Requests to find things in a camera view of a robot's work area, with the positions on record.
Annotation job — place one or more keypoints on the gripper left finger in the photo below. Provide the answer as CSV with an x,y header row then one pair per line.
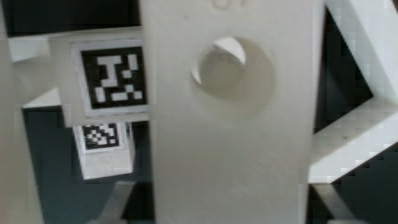
x,y
110,215

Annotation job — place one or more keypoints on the white chair back frame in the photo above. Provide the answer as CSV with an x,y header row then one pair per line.
x,y
272,98

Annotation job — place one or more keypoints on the white chair seat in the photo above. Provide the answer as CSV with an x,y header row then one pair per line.
x,y
80,70

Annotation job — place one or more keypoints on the white chair leg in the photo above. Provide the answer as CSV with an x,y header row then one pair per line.
x,y
105,149

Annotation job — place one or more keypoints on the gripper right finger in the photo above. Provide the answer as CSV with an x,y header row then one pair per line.
x,y
341,213

